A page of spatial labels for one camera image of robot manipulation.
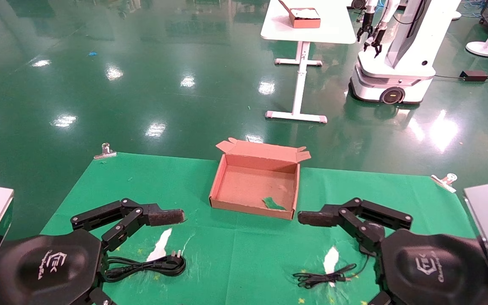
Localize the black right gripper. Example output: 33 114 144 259
297 197 488 305

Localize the open brown cardboard box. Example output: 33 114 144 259
209 138 312 220

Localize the black power adapter with cable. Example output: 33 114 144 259
434 70 488 83

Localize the silver metal binder clip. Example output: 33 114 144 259
430 173 458 194
93 143 118 161

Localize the black power cable with plug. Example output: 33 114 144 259
100 250 187 283

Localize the black computer mouse with cable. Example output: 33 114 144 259
293 222 387 290

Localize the small orange cardboard box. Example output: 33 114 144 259
278 0 322 29

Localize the white table with white legs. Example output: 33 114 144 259
261 0 357 124

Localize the black gripper of wheeled robot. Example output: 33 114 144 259
363 23 388 58
356 13 374 43

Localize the green table cloth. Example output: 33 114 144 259
41 152 477 305

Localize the blue cable bundle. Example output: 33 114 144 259
460 0 487 17

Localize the white filling in orange box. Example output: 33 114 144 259
291 8 320 19

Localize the white wheeled robot body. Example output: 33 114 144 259
349 0 463 105

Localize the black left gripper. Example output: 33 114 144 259
0 197 186 305

